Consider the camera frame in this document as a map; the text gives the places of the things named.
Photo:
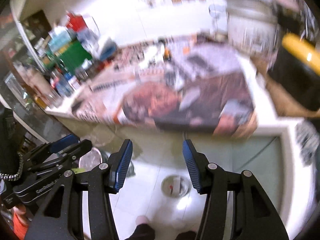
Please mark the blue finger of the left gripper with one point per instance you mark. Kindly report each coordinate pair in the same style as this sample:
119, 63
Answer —
63, 143

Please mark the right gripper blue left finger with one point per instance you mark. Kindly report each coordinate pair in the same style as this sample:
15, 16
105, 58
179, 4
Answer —
60, 215

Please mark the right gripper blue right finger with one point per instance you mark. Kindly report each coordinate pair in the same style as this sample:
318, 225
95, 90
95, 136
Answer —
254, 215

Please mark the pink trash bin with bag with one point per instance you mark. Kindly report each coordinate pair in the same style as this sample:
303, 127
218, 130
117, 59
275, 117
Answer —
91, 159

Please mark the person's left hand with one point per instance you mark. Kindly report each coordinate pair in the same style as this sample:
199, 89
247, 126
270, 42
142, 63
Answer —
23, 211

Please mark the person's pink slipper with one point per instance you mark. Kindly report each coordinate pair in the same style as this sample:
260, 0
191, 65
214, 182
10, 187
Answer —
142, 222

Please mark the green box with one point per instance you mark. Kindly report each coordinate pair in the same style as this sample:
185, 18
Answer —
69, 57

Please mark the grey dish cloth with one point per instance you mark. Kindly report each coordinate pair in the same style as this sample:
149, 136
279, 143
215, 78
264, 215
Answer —
307, 138

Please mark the teal tissue pack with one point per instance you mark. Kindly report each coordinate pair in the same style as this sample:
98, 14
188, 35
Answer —
60, 38

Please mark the red kettle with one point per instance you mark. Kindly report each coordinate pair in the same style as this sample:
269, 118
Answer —
75, 22

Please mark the wooden cutting board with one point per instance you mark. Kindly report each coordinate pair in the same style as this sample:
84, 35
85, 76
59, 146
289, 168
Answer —
283, 102

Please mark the printed newspaper table cloth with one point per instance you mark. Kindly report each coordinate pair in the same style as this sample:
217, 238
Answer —
187, 85

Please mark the black pot yellow lid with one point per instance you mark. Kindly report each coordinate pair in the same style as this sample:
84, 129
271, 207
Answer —
296, 68

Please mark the white rice cooker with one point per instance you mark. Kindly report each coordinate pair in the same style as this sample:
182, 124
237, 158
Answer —
252, 27

